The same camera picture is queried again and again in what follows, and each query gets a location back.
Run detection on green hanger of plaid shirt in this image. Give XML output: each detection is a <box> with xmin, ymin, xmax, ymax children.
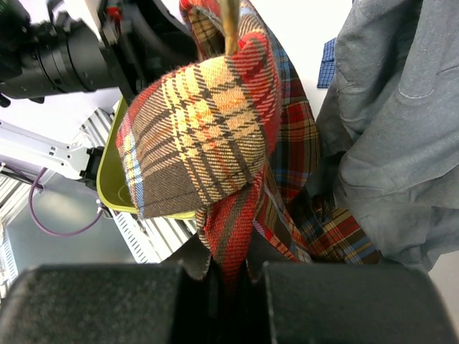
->
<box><xmin>219</xmin><ymin>0</ymin><xmax>240</xmax><ymax>56</ymax></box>

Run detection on dark blue checkered shirt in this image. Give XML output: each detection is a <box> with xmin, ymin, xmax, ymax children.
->
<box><xmin>317</xmin><ymin>38</ymin><xmax>336</xmax><ymax>89</ymax></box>

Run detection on red plaid shirt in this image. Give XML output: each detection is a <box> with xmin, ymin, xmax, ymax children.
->
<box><xmin>116</xmin><ymin>1</ymin><xmax>381</xmax><ymax>285</ymax></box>

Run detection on olive green plastic basket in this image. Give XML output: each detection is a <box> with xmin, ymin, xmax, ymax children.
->
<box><xmin>95</xmin><ymin>96</ymin><xmax>197</xmax><ymax>220</ymax></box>

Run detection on grey shirt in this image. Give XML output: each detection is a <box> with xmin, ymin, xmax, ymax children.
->
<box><xmin>306</xmin><ymin>1</ymin><xmax>458</xmax><ymax>272</ymax></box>

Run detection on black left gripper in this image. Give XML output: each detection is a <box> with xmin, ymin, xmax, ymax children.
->
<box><xmin>100</xmin><ymin>1</ymin><xmax>197</xmax><ymax>103</ymax></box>

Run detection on white slotted cable duct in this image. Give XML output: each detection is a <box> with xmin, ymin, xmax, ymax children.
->
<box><xmin>111</xmin><ymin>211</ymin><xmax>161</xmax><ymax>264</ymax></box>

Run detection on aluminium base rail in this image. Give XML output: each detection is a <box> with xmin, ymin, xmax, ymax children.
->
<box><xmin>1</xmin><ymin>108</ymin><xmax>196</xmax><ymax>262</ymax></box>

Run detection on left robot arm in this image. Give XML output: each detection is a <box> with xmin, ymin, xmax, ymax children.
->
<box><xmin>1</xmin><ymin>1</ymin><xmax>197</xmax><ymax>141</ymax></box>

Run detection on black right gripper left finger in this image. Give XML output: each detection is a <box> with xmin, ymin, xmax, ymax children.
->
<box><xmin>0</xmin><ymin>263</ymin><xmax>216</xmax><ymax>344</ymax></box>

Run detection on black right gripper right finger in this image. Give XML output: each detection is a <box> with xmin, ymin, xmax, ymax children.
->
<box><xmin>245</xmin><ymin>263</ymin><xmax>458</xmax><ymax>343</ymax></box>

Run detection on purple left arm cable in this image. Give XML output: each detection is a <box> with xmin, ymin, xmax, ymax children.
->
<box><xmin>0</xmin><ymin>161</ymin><xmax>108</xmax><ymax>238</ymax></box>

